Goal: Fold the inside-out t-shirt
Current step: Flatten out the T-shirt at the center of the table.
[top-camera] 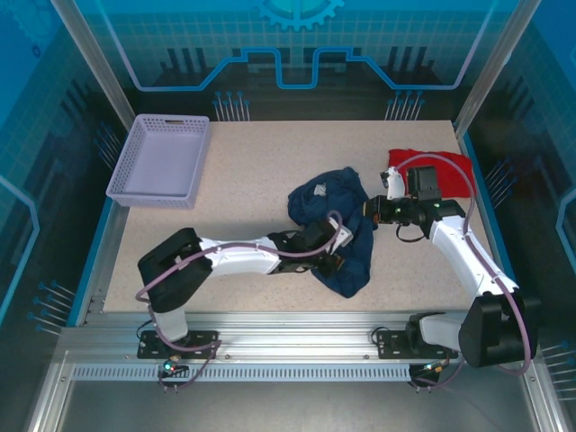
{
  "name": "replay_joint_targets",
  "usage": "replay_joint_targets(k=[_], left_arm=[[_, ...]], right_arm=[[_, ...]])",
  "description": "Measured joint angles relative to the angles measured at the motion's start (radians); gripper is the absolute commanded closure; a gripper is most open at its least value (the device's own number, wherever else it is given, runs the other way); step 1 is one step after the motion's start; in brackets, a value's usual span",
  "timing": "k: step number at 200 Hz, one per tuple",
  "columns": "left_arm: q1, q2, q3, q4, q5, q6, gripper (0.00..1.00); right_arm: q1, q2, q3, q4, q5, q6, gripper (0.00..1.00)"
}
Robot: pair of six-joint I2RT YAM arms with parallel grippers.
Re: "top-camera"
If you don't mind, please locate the navy blue t-shirt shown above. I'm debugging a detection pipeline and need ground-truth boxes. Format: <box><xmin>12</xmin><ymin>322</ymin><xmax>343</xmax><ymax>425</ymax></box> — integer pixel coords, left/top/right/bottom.
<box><xmin>287</xmin><ymin>166</ymin><xmax>375</xmax><ymax>299</ymax></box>

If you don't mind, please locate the red folded t-shirt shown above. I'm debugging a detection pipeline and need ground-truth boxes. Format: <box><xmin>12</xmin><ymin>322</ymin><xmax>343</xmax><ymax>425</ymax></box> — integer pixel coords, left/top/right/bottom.
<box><xmin>387</xmin><ymin>148</ymin><xmax>476</xmax><ymax>199</ymax></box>

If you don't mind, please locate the blue table edge strip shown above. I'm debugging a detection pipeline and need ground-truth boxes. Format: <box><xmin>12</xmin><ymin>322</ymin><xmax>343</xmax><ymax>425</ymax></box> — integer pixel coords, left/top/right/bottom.
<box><xmin>67</xmin><ymin>197</ymin><xmax>113</xmax><ymax>328</ymax></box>
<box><xmin>456</xmin><ymin>134</ymin><xmax>532</xmax><ymax>328</ymax></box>

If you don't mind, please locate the small circuit board with LED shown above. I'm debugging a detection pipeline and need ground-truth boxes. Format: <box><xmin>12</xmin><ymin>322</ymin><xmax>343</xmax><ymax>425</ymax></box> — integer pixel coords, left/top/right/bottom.
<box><xmin>159</xmin><ymin>357</ymin><xmax>189</xmax><ymax>378</ymax></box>
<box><xmin>411</xmin><ymin>359</ymin><xmax>451</xmax><ymax>377</ymax></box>

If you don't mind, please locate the lavender plastic basket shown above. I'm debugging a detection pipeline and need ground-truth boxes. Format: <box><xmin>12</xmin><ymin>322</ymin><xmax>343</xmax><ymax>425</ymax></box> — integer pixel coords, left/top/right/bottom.
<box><xmin>105</xmin><ymin>114</ymin><xmax>212</xmax><ymax>211</ymax></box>

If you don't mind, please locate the aluminium mounting rail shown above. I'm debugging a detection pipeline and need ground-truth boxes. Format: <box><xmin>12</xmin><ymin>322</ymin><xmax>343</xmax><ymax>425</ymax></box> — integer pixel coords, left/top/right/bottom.
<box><xmin>58</xmin><ymin>312</ymin><xmax>539</xmax><ymax>365</ymax></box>

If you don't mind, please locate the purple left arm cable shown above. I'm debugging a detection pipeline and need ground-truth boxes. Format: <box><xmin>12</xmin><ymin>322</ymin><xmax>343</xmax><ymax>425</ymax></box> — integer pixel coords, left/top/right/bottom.
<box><xmin>134</xmin><ymin>210</ymin><xmax>346</xmax><ymax>392</ymax></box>

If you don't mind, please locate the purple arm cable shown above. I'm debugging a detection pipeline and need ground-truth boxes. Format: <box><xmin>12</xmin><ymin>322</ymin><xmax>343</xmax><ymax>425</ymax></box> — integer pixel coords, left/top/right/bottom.
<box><xmin>393</xmin><ymin>152</ymin><xmax>531</xmax><ymax>392</ymax></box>
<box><xmin>134</xmin><ymin>210</ymin><xmax>346</xmax><ymax>392</ymax></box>

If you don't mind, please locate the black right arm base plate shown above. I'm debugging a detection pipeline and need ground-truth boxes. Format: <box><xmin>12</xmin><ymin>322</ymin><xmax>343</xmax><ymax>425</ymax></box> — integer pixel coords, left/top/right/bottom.
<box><xmin>375</xmin><ymin>330</ymin><xmax>460</xmax><ymax>360</ymax></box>

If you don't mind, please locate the slotted grey cable duct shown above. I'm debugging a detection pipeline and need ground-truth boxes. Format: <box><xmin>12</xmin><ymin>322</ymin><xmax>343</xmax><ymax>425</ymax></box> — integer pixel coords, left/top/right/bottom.
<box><xmin>71</xmin><ymin>364</ymin><xmax>413</xmax><ymax>383</ymax></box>

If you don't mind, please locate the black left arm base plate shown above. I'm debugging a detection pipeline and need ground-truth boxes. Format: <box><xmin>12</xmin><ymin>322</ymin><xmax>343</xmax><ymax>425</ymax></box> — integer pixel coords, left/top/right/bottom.
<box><xmin>137</xmin><ymin>330</ymin><xmax>221</xmax><ymax>360</ymax></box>

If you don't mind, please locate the aluminium frame post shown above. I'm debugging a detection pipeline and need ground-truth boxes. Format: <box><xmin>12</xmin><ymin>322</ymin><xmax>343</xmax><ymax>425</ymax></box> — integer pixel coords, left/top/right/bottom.
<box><xmin>49</xmin><ymin>0</ymin><xmax>134</xmax><ymax>131</ymax></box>
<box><xmin>452</xmin><ymin>0</ymin><xmax>541</xmax><ymax>136</ymax></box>

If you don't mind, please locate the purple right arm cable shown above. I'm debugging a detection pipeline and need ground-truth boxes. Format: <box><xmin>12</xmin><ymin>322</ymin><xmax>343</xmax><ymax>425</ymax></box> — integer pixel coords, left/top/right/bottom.
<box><xmin>393</xmin><ymin>152</ymin><xmax>531</xmax><ymax>392</ymax></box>

